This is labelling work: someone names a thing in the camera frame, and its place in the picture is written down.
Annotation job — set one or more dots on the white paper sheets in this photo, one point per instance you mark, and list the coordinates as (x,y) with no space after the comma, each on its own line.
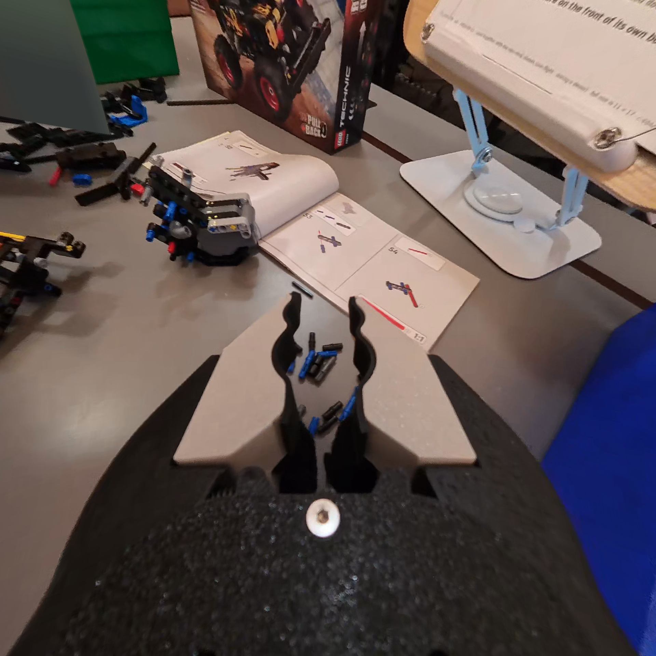
(538,61)

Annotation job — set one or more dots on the pile of loose lego pieces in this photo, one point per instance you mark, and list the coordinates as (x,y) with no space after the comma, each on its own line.
(92,153)

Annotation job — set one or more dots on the long dark lego axle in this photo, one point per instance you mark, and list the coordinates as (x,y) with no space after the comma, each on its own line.
(200,102)

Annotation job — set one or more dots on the single black pin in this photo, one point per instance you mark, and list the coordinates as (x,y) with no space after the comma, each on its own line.
(302,289)

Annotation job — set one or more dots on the grey black lego assembly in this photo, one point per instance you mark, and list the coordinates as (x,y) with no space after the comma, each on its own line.
(220,230)

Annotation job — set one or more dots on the green box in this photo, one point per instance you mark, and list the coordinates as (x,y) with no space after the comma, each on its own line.
(128,41)

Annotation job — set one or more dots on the white document stand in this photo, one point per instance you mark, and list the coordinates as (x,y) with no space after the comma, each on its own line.
(461,205)

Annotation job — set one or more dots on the heap of small lego pins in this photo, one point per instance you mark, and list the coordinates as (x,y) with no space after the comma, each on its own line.
(322,361)

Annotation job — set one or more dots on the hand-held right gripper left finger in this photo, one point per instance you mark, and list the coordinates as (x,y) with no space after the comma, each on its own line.
(230,405)

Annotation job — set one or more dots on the grey board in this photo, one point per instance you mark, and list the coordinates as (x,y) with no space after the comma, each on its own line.
(46,61)

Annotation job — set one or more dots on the blue fabric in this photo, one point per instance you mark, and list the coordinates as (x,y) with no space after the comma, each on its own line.
(610,487)

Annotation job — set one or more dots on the open instruction booklet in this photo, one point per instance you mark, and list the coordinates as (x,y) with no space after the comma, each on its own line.
(307,179)

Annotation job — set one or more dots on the lego set cardboard box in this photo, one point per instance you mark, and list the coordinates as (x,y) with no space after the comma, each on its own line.
(307,77)

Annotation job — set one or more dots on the black yellow lego assembly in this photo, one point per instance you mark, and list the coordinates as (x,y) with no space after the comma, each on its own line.
(25,271)

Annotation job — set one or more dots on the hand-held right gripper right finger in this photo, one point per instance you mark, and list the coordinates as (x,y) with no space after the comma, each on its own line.
(415,405)

